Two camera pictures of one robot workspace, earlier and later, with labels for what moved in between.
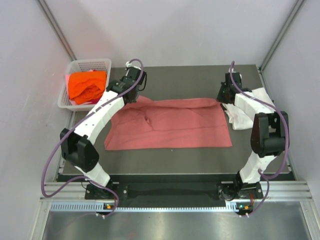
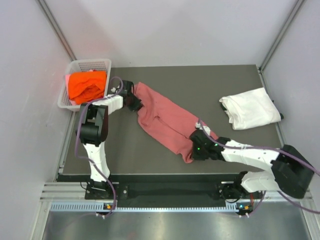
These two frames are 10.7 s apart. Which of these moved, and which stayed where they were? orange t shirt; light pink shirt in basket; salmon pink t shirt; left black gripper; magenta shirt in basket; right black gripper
Moved: left black gripper; right black gripper; salmon pink t shirt
Stayed: orange t shirt; magenta shirt in basket; light pink shirt in basket
